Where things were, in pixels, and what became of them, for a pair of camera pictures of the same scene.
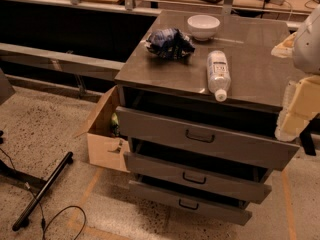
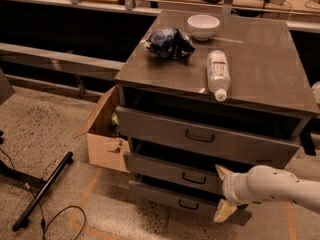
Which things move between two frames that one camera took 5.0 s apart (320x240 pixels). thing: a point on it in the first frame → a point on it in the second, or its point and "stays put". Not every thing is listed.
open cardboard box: [104, 149] stays put
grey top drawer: [208, 139] stays put
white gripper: [308, 49] → [229, 188]
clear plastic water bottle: [218, 71] stays put
